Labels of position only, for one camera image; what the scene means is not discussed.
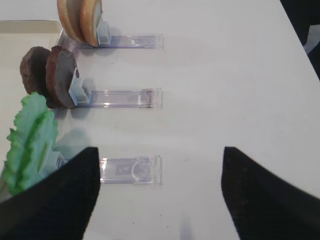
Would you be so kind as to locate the rear bread slice in holder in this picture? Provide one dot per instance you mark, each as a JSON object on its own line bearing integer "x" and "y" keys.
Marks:
{"x": 69, "y": 16}

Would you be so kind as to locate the front brown meat patty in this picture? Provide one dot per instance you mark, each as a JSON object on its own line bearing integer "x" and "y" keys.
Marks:
{"x": 60, "y": 69}

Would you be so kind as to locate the bread slice in holder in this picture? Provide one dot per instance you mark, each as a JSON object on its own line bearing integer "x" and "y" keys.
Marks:
{"x": 90, "y": 16}
{"x": 69, "y": 16}

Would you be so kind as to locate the front bread slice in holder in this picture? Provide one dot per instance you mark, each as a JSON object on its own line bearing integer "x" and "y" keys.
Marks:
{"x": 90, "y": 16}

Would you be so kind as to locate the brown meat patty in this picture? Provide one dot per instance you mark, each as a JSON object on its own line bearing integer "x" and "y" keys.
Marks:
{"x": 60, "y": 69}
{"x": 33, "y": 70}

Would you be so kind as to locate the rear brown meat patty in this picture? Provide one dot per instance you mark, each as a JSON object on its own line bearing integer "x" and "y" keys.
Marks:
{"x": 33, "y": 70}

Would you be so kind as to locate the clear acrylic patty holder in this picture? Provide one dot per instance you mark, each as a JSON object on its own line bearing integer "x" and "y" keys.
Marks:
{"x": 84, "y": 97}

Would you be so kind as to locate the green lettuce leaf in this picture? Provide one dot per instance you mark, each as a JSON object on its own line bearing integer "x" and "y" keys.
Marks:
{"x": 35, "y": 129}

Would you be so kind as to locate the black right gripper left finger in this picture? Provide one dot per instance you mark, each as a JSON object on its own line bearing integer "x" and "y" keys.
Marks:
{"x": 57, "y": 208}

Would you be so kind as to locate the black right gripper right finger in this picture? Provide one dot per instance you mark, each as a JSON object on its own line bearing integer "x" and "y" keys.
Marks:
{"x": 262, "y": 205}

